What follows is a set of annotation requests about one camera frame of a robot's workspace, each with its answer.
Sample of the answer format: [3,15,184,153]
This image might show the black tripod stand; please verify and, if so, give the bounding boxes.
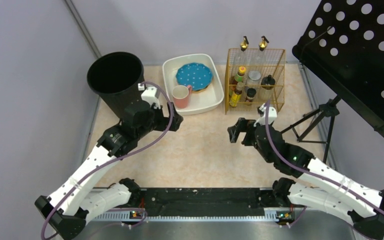
[280,95,341,164]

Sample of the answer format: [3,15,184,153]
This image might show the yellow polka dot plate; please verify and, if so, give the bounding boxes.
[192,81,212,94]

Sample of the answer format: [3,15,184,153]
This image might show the blue polka dot plate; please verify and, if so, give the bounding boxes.
[175,62,213,90]

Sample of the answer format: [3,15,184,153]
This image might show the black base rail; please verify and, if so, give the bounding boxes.
[93,187,303,226]

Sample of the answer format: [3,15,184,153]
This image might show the black perforated panel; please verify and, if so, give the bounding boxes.
[292,0,384,138]

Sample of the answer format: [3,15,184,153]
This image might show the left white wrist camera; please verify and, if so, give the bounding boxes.
[137,83,162,109]

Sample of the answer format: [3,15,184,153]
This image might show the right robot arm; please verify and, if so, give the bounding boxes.
[227,117,384,240]

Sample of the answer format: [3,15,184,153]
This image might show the glass oil bottle gold spout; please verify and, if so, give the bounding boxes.
[255,35,269,66]

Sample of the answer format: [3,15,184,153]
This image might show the gold wire rack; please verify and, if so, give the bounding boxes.
[223,48,286,114]

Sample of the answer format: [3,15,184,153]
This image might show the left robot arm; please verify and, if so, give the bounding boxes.
[34,100,183,240]

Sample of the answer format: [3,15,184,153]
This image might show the black round bin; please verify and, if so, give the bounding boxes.
[86,51,145,119]

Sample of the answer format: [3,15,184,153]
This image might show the glass bottle brown contents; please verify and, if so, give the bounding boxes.
[233,35,249,66]

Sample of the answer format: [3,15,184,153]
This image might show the black lid glass jar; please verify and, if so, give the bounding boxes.
[260,74,276,102]

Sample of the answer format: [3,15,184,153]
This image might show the white rectangular basin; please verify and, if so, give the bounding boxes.
[162,53,225,116]

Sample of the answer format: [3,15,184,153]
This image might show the small yellow label bottle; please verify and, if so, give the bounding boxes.
[229,82,244,108]

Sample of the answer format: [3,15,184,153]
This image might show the small black cap spice jar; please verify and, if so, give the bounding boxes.
[245,88,257,106]

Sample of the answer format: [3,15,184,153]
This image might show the pink mug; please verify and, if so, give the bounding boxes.
[171,85,193,109]

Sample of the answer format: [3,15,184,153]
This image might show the silver lid glass jar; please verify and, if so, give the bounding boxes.
[246,70,262,89]

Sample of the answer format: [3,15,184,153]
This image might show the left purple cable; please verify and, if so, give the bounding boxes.
[40,81,175,240]

